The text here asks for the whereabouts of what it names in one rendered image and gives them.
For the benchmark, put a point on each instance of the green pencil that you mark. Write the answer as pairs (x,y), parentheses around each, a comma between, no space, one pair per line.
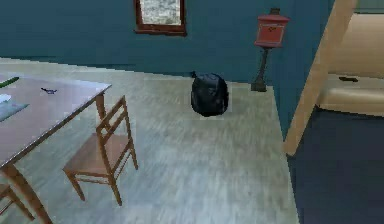
(8,82)

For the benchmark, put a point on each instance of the grey-green book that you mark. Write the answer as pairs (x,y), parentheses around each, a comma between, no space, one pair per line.
(10,109)

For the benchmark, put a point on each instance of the red lantern floor lamp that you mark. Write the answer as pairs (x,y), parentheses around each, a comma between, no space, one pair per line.
(270,31)

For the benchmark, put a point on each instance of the brown wooden chair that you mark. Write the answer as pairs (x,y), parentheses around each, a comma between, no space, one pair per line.
(100,151)
(10,200)

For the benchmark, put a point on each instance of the black garbage bag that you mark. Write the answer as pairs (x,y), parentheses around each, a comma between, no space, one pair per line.
(209,95)

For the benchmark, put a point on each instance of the white paper sheet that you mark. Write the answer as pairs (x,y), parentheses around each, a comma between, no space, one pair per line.
(4,98)

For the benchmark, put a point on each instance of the brown wooden table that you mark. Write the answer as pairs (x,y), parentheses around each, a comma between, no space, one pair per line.
(46,110)

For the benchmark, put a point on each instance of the brown framed wall picture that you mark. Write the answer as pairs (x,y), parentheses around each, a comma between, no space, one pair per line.
(160,16)

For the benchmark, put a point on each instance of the small dark blue object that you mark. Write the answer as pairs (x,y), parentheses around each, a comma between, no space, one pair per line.
(49,90)

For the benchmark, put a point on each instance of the black remote control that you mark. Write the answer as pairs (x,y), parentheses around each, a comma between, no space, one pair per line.
(348,79)

